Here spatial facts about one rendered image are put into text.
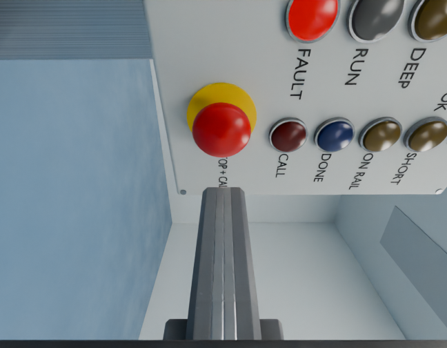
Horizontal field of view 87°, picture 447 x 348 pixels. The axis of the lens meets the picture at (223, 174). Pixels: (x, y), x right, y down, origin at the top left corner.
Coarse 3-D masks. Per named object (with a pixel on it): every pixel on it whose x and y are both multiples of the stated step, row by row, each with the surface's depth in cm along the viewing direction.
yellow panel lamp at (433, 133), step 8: (424, 128) 18; (432, 128) 18; (440, 128) 18; (416, 136) 18; (424, 136) 18; (432, 136) 18; (440, 136) 18; (408, 144) 19; (416, 144) 18; (424, 144) 18; (432, 144) 18
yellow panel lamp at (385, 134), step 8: (376, 128) 18; (384, 128) 18; (392, 128) 18; (368, 136) 18; (376, 136) 18; (384, 136) 18; (392, 136) 18; (368, 144) 19; (376, 144) 18; (384, 144) 18; (392, 144) 19
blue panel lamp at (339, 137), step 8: (328, 128) 18; (336, 128) 18; (344, 128) 18; (320, 136) 18; (328, 136) 18; (336, 136) 18; (344, 136) 18; (320, 144) 19; (328, 144) 18; (336, 144) 18; (344, 144) 18
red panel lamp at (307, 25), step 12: (300, 0) 13; (312, 0) 13; (324, 0) 13; (336, 0) 13; (300, 12) 13; (312, 12) 13; (324, 12) 13; (336, 12) 13; (300, 24) 13; (312, 24) 13; (324, 24) 13; (300, 36) 14; (312, 36) 14
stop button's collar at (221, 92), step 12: (216, 84) 16; (228, 84) 16; (204, 96) 16; (216, 96) 16; (228, 96) 16; (240, 96) 16; (192, 108) 17; (252, 108) 17; (192, 120) 18; (252, 120) 18
